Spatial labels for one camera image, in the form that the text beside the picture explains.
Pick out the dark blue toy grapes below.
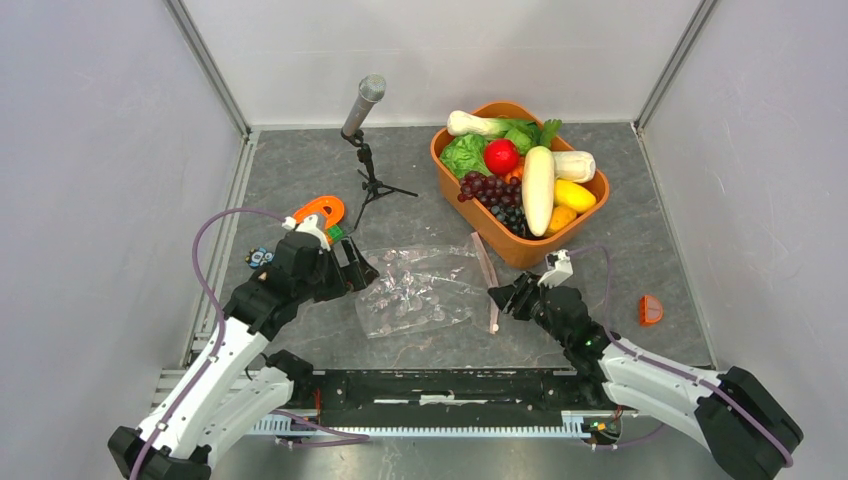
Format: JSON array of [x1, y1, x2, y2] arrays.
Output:
[[489, 205, 532, 239]]

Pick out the small orange toy pumpkin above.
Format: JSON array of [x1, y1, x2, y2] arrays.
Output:
[[503, 163, 524, 185]]

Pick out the yellow orange toy fruit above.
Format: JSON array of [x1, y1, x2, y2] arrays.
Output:
[[544, 205, 579, 237]]

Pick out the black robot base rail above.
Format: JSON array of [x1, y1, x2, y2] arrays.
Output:
[[283, 368, 618, 429]]

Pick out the white daikon radish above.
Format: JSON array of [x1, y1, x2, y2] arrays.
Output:
[[522, 146, 556, 237]]

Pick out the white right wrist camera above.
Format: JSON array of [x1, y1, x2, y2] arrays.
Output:
[[538, 249, 574, 289]]

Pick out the blue owl wooden block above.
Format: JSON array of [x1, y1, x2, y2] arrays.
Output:
[[245, 247, 274, 269]]

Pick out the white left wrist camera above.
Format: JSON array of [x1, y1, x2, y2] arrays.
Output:
[[281, 213, 332, 251]]

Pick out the white napa cabbage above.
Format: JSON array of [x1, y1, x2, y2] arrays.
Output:
[[552, 150, 596, 184]]

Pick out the green lettuce leaf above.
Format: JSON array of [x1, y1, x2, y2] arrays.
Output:
[[439, 133, 491, 180]]

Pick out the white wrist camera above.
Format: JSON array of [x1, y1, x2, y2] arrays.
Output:
[[281, 213, 332, 251], [538, 249, 574, 289]]

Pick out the clear zip top bag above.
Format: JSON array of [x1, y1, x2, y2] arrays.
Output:
[[355, 233, 499, 339]]

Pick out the green toy brick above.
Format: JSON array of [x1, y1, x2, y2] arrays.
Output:
[[325, 225, 347, 244]]

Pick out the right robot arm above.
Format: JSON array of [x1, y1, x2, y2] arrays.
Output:
[[488, 272, 804, 479]]

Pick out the yellow toy lemon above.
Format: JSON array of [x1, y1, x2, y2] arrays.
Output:
[[554, 179, 597, 214]]

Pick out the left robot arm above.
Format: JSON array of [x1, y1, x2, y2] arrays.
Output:
[[108, 231, 379, 479]]

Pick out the silver microphone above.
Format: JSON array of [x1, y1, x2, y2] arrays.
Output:
[[341, 74, 387, 138]]

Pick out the orange plastic basket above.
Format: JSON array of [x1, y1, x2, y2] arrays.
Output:
[[430, 110, 610, 268]]

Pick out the orange toy slice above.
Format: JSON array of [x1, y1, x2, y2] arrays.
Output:
[[639, 295, 664, 327]]

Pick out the red toy apple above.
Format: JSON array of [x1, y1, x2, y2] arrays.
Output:
[[483, 138, 521, 175]]

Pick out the black microphone tripod stand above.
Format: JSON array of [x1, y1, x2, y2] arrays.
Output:
[[341, 130, 419, 231]]

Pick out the purple toy grapes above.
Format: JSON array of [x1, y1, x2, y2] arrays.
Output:
[[457, 171, 522, 209]]

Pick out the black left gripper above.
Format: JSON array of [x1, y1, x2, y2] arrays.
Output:
[[295, 234, 378, 303]]

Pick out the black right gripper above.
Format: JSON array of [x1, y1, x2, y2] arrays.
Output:
[[487, 271, 569, 348]]

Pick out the green bumpy custard apple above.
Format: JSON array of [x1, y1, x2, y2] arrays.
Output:
[[504, 128, 536, 156]]

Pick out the orange toy block ring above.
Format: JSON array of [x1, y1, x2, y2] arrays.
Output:
[[291, 194, 347, 234]]

